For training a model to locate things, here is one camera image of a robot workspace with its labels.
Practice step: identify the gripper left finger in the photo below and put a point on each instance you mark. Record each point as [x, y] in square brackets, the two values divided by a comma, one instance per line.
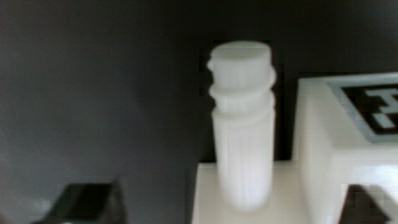
[87, 205]

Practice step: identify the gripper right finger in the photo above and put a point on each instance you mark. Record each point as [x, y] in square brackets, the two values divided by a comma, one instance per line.
[370, 208]

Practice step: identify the white chair seat part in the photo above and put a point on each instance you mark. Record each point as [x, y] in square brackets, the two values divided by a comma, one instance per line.
[252, 190]

